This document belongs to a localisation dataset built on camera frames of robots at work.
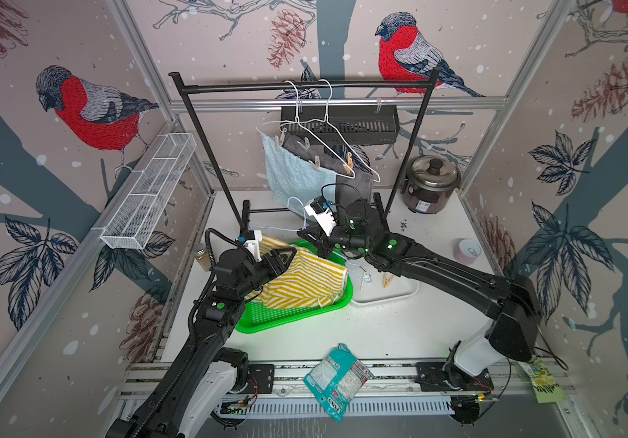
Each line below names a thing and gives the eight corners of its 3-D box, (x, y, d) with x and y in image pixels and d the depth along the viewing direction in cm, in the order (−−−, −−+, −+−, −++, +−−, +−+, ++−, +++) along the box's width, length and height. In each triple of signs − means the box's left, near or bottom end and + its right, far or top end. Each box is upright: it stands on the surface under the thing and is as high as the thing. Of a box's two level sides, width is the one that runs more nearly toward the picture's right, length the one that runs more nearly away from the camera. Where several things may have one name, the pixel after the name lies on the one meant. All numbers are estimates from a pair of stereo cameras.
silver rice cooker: (399, 214, 113) (411, 179, 98) (403, 175, 129) (414, 140, 114) (442, 222, 110) (462, 188, 95) (441, 181, 126) (458, 146, 111)
